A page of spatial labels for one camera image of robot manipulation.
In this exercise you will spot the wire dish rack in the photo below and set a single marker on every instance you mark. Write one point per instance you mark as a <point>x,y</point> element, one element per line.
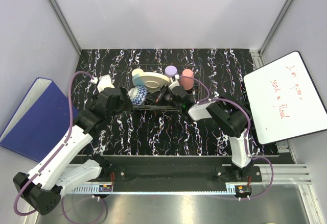
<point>198,93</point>

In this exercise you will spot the purple cup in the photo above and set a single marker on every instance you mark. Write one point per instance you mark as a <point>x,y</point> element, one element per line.
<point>170,71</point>

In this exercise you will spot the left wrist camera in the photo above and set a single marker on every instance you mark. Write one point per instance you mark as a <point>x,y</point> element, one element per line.
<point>104,82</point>

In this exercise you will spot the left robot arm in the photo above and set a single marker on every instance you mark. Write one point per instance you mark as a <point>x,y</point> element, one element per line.
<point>47,183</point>

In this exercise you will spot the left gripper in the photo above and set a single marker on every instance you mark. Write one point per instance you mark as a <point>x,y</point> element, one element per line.
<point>125,104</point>

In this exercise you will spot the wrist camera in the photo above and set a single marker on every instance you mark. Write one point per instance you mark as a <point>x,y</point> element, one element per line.
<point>174,81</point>
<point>104,82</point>

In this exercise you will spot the blue ring binder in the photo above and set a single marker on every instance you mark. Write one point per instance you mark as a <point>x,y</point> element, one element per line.
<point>39,122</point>

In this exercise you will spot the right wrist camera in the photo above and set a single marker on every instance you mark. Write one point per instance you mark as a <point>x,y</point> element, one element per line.
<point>174,81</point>

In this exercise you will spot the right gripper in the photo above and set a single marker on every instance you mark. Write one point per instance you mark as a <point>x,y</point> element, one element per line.
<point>164,89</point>

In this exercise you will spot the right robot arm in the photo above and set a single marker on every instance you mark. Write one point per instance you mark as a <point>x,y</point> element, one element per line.
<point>233,119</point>

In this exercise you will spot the cream and brown mug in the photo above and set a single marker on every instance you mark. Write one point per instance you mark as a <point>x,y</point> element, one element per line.
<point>136,72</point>

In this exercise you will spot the cream and blue plate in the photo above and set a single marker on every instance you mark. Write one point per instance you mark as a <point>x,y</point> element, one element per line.
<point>151,80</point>

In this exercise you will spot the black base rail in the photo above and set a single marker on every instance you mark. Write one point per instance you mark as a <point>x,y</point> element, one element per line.
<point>168,174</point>

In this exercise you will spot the whiteboard with red writing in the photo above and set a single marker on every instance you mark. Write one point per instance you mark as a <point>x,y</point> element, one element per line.
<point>284,100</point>

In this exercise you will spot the pink cup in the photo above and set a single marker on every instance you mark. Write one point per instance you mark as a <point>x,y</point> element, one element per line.
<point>186,79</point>

